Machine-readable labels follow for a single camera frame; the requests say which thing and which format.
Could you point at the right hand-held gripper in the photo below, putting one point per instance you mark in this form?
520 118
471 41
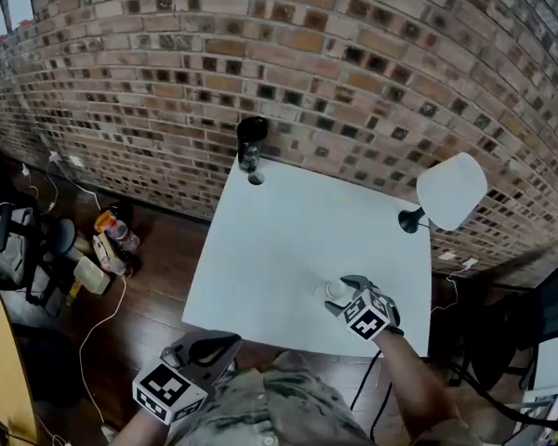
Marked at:
369 316

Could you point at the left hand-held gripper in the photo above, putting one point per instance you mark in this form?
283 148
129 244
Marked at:
167 388

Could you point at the small white object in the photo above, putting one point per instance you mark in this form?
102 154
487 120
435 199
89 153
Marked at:
336 289

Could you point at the person's right forearm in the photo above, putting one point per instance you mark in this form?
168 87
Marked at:
414 379

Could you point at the person's left forearm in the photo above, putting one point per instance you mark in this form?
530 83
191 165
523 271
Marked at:
144 430

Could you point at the person's camouflage clothing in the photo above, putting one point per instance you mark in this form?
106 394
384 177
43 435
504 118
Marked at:
283 402

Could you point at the white shade table lamp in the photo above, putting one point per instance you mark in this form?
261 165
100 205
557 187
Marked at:
451 188

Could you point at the clear plastic bottle red label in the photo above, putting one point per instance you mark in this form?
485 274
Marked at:
124 237

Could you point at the round wooden table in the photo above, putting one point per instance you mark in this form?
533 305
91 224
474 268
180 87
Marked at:
0 365

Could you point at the orange snack packet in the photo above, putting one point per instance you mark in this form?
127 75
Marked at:
105 221

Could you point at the black tumbler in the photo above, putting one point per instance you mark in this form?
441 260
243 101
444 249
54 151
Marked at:
251 140

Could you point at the black round stool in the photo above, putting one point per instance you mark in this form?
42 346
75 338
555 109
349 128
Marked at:
61 236

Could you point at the black office chair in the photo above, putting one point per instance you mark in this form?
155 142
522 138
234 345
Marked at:
553 305

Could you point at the grey backpack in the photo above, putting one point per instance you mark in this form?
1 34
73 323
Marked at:
11 249

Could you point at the white board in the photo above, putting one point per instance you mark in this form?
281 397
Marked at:
555 365

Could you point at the white wall outlet plate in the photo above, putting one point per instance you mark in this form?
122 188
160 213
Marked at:
448 256

